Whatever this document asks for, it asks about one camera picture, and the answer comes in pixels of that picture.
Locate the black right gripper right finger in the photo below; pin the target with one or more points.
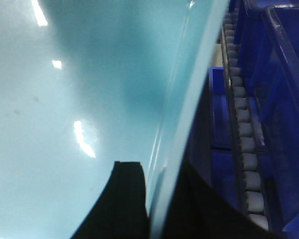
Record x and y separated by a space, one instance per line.
198 212

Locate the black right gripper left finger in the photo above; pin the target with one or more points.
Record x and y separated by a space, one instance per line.
120 211

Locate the light blue plastic bin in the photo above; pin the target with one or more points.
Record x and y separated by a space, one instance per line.
86 83

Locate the dark blue bin lower middle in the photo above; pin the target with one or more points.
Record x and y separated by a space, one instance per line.
219 113

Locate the dark blue bin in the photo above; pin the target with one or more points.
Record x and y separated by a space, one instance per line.
267 33
219 113

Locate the white roller conveyor track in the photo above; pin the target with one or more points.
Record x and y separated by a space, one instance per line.
251 200

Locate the dark blue bin lower right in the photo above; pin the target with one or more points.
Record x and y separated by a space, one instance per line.
267 33

